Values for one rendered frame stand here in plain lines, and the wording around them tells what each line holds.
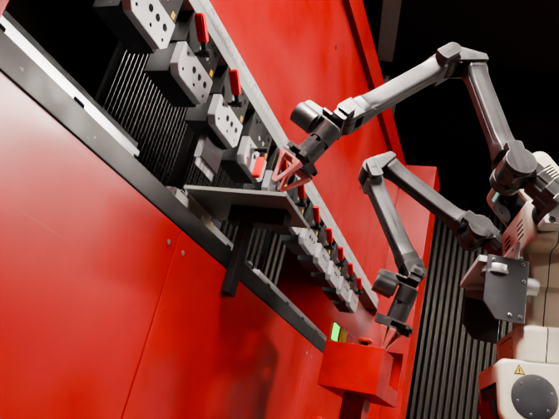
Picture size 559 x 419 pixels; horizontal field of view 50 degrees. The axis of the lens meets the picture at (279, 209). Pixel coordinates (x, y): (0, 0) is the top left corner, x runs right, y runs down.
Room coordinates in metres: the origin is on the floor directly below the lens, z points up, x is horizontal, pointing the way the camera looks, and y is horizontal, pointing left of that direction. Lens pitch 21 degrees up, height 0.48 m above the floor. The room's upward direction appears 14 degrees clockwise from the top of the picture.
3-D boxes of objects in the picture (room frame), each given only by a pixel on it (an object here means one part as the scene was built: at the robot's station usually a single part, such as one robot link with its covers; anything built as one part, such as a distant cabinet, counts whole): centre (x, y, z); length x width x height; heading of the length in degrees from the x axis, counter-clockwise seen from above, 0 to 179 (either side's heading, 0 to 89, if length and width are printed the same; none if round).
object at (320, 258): (2.30, -0.18, 1.26); 0.15 x 0.09 x 0.17; 156
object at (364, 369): (1.66, -0.33, 0.75); 0.20 x 0.16 x 0.18; 150
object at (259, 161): (1.53, 0.09, 1.20); 0.04 x 0.02 x 0.10; 66
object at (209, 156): (1.41, 0.21, 1.13); 0.10 x 0.02 x 0.10; 156
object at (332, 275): (2.48, -0.26, 1.26); 0.15 x 0.09 x 0.17; 156
